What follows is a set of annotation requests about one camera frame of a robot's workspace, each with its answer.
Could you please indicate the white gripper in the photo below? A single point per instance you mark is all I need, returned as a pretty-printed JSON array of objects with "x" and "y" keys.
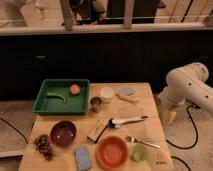
[{"x": 168, "y": 110}]

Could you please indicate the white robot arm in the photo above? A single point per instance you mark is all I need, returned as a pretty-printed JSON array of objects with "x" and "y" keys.
[{"x": 185, "y": 83}]

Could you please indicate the orange bowl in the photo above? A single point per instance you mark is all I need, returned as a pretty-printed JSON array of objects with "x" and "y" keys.
[{"x": 111, "y": 153}]

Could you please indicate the purple bowl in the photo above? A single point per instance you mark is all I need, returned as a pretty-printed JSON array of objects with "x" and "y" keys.
[{"x": 63, "y": 133}]

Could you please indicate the silver fork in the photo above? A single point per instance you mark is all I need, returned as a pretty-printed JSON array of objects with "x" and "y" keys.
[{"x": 134, "y": 140}]

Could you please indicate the green cup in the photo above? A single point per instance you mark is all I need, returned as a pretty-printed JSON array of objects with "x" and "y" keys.
[{"x": 138, "y": 153}]

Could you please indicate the grey blue cloth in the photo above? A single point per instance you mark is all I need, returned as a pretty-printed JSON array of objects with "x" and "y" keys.
[{"x": 126, "y": 91}]

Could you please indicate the white cup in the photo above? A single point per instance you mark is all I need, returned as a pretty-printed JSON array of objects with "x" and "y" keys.
[{"x": 107, "y": 94}]

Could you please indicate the small metal cup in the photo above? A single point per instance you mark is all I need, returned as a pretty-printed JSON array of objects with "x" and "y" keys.
[{"x": 96, "y": 104}]

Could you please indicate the white rectangular box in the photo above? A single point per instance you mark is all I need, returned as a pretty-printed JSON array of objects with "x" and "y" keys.
[{"x": 97, "y": 130}]

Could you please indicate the blue sponge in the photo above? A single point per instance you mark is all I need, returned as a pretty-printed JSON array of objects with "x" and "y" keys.
[{"x": 82, "y": 158}]

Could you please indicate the orange fruit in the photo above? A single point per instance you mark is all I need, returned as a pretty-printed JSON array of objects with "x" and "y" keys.
[{"x": 74, "y": 89}]

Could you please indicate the green plastic tray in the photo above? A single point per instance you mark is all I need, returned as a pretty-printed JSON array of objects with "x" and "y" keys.
[{"x": 75, "y": 104}]

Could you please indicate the green bean pod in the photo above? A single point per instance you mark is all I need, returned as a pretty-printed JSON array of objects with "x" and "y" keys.
[{"x": 56, "y": 95}]

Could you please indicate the red grape bunch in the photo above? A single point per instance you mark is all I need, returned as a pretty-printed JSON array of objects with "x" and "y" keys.
[{"x": 42, "y": 145}]

